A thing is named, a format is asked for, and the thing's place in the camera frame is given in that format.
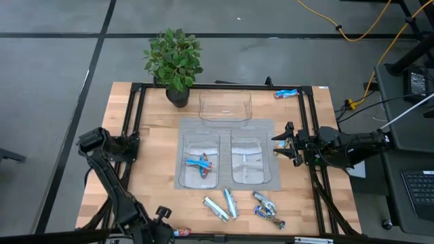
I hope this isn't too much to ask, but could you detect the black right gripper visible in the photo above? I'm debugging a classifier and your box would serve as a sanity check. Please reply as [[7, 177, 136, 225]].
[[271, 121, 321, 167]]

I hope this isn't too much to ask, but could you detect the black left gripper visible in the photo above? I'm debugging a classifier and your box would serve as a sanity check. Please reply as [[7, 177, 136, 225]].
[[134, 206, 175, 244]]

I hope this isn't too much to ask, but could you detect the red and blue chocolate bar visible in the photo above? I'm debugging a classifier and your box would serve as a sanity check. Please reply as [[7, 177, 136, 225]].
[[273, 140, 290, 157]]

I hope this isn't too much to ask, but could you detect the silver and green granola bar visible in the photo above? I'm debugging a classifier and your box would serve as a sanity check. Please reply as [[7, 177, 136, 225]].
[[202, 196, 231, 224], [222, 187, 240, 220]]

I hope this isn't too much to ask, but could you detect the multicoloured granola bar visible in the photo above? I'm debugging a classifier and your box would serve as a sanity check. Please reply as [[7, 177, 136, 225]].
[[199, 152, 210, 180]]

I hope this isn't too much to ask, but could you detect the light blue granola bar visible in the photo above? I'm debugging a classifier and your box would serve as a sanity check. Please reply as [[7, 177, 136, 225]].
[[273, 88, 300, 100]]

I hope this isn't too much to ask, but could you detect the silver and blue granola bar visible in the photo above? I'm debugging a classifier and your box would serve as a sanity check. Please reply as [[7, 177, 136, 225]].
[[252, 190, 277, 216]]

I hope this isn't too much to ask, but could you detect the purple granola bar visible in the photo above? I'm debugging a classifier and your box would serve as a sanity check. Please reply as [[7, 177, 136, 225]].
[[253, 204, 287, 231]]

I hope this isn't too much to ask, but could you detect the clear plastic bin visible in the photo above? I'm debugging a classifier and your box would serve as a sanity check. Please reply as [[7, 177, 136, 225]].
[[230, 127, 273, 186], [198, 89, 254, 123], [177, 129, 222, 190]]

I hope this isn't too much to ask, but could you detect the grey woven mat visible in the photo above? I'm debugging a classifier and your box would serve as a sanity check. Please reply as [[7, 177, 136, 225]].
[[174, 117, 283, 192]]

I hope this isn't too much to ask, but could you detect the white paper sheet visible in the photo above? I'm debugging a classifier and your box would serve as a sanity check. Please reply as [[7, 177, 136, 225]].
[[346, 160, 367, 180]]

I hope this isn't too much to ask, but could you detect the dark grey computer desk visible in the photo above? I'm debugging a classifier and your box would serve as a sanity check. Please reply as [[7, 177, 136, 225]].
[[374, 63, 434, 237]]

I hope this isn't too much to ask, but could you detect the black keyboard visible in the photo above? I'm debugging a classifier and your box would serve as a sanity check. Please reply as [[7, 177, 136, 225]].
[[401, 169, 434, 223]]

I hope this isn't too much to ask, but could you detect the black power adapter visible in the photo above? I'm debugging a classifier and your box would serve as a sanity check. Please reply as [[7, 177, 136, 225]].
[[403, 66, 430, 104]]

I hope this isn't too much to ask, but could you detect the green potted plant black pot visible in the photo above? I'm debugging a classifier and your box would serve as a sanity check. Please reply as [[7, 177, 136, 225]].
[[142, 28, 205, 109]]

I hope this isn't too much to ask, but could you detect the black stand leg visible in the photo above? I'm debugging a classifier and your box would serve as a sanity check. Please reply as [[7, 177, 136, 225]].
[[384, 32, 434, 77]]

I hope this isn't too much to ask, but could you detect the black chair leg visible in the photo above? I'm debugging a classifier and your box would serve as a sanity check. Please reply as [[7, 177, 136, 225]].
[[0, 147, 27, 163]]

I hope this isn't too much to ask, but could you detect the black cable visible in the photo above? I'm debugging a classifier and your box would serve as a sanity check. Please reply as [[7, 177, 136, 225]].
[[334, 91, 434, 125]]

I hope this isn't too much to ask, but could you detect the silver aluminium bracket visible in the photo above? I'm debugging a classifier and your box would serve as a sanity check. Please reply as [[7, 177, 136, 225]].
[[293, 237, 335, 244]]

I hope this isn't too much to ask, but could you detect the white cable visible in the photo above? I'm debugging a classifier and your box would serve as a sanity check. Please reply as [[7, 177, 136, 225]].
[[379, 100, 434, 131]]

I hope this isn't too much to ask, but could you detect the yellow cable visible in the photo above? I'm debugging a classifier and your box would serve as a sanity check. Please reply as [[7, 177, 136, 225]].
[[296, 0, 394, 43], [345, 0, 434, 111]]

